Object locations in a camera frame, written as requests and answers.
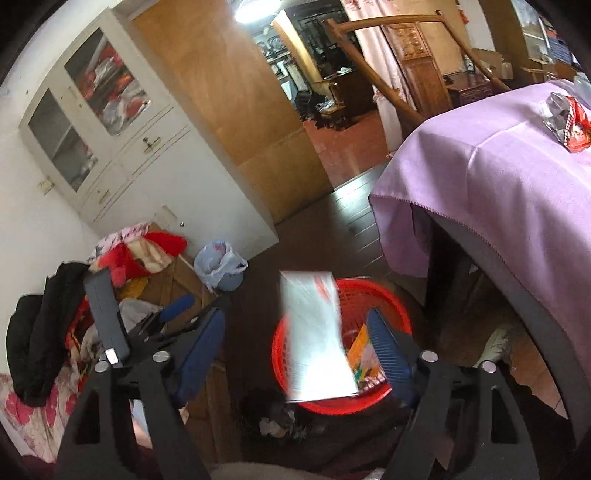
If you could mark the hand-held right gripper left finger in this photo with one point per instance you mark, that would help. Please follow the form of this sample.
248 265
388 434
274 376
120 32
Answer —
198 360

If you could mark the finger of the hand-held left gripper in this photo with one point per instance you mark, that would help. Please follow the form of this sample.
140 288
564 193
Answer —
178 307
182 328

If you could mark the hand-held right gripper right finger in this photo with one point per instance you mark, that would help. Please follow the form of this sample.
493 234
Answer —
390 360

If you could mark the orange snack bag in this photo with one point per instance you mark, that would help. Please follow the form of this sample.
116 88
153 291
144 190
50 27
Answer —
362 348

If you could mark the white snack packet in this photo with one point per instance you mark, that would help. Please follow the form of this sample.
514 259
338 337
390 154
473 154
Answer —
314 341

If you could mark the red plastic basket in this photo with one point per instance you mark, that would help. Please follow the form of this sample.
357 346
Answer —
323 407

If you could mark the red silver snack bag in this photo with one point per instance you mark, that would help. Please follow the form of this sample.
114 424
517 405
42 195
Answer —
565 121

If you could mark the large cardboard box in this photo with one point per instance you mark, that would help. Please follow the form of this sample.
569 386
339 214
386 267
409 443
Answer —
180 286

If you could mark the grey cloth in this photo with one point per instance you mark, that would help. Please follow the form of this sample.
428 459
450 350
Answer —
136 310

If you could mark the white plastic bag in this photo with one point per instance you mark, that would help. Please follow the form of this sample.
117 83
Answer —
217 266

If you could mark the black jacket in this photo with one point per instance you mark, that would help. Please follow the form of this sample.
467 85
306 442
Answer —
46 332

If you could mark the red clothing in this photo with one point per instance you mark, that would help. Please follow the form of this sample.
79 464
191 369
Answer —
161 242

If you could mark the crumpled white tissue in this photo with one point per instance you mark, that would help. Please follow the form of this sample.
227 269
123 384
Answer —
277 424

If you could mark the person's shoe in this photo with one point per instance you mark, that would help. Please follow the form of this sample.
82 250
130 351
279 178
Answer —
498 344

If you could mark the pink floral blanket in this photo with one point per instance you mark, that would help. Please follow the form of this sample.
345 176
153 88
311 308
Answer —
32 415

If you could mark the white glass door cabinet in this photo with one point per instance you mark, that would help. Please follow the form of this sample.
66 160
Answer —
184 175

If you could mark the dark wooden table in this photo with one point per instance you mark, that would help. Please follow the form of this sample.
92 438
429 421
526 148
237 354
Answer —
508 288

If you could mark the purple tablecloth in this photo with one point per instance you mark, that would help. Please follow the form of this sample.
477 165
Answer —
485 175

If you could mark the curved wooden chair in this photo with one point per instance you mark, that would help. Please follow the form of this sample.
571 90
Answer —
415 60

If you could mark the small cardboard box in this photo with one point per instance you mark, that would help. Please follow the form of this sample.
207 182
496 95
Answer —
487 62

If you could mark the pink floral curtain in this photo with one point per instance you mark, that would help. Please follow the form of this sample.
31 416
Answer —
364 7

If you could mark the glass door wooden cabinet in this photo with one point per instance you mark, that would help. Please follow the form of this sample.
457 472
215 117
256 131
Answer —
540 27

